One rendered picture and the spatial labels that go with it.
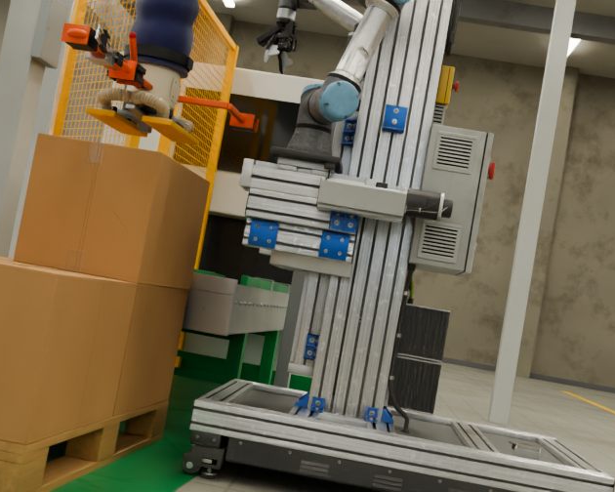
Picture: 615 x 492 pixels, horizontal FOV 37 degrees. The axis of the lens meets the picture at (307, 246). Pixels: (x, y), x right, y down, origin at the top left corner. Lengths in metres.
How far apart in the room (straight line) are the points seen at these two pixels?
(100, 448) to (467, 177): 1.43
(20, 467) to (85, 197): 0.93
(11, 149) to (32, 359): 2.35
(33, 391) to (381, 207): 1.16
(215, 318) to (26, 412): 1.29
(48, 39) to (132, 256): 1.97
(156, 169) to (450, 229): 0.97
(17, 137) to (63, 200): 1.64
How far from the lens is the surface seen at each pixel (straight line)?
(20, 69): 4.52
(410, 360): 3.11
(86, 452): 2.74
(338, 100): 2.79
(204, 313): 3.37
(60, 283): 2.20
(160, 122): 2.94
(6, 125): 4.48
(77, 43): 2.57
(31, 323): 2.20
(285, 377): 3.89
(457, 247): 3.00
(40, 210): 2.87
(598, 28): 12.06
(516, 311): 6.13
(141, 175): 2.77
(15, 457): 2.24
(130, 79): 2.87
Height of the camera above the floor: 0.59
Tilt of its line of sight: 3 degrees up
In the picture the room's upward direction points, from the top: 10 degrees clockwise
